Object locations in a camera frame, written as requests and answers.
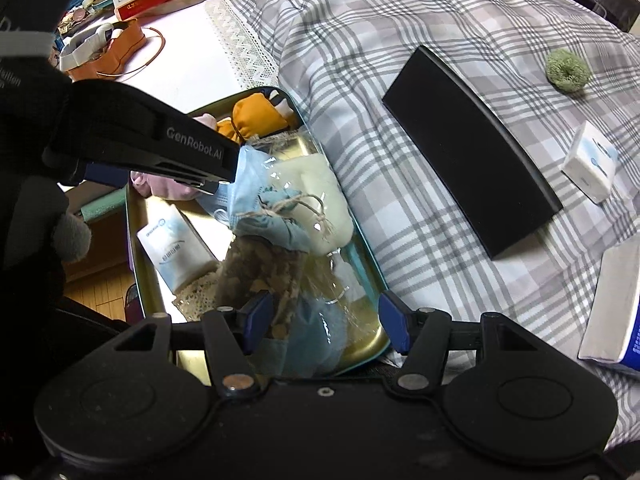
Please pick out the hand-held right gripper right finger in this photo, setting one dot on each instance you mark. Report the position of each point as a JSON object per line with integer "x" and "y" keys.
{"x": 395, "y": 320}

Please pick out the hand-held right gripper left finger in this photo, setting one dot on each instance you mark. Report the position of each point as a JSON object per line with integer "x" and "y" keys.
{"x": 260, "y": 312}

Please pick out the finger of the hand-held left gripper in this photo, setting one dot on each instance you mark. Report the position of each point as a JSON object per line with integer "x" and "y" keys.
{"x": 200, "y": 186}

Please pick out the blue face mask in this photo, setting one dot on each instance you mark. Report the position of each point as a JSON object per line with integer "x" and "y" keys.
{"x": 250, "y": 180}

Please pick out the blue burlap sachet bag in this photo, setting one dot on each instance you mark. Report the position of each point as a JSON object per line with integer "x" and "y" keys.
{"x": 270, "y": 260}

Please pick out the teal-rimmed metal tin tray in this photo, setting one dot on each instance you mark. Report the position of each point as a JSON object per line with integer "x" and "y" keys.
{"x": 300, "y": 140}

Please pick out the white puff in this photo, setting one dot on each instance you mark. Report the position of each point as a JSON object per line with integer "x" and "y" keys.
{"x": 320, "y": 185}

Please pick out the pink cloth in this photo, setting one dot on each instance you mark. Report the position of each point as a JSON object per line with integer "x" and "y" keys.
{"x": 160, "y": 187}

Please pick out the beige lace cloth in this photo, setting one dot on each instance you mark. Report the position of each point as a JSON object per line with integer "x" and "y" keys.
{"x": 197, "y": 297}

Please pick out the white tissue packet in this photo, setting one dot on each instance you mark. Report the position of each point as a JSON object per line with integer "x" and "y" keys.
{"x": 172, "y": 245}

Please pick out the brown leather tray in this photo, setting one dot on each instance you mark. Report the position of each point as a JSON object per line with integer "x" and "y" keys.
{"x": 120, "y": 52}

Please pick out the white elastic band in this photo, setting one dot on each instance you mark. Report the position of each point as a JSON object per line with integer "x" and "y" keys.
{"x": 85, "y": 45}

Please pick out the orange fabric pouch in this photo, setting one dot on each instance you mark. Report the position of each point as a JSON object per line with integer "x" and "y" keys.
{"x": 250, "y": 110}

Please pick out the teal foam strip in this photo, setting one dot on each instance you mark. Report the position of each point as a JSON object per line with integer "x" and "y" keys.
{"x": 100, "y": 207}

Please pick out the grey fuzzy ball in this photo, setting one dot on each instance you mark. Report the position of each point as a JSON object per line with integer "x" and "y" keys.
{"x": 70, "y": 237}

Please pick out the white lace-trimmed cloth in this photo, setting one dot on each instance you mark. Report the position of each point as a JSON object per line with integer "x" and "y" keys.
{"x": 240, "y": 40}

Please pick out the black rectangular box lid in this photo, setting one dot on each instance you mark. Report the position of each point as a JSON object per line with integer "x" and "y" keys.
{"x": 470, "y": 150}

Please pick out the white and blue box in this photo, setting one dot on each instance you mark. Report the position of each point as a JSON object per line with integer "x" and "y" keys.
{"x": 615, "y": 305}

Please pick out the grey plaid blanket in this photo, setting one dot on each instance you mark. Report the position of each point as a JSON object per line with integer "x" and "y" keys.
{"x": 380, "y": 20}

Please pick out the small white box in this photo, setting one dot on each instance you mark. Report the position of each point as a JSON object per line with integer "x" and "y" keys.
{"x": 590, "y": 165}

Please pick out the green scrunchie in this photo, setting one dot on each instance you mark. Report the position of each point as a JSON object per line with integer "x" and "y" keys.
{"x": 567, "y": 70}

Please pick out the dark metal container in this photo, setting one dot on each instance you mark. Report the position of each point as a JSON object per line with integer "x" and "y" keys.
{"x": 620, "y": 0}

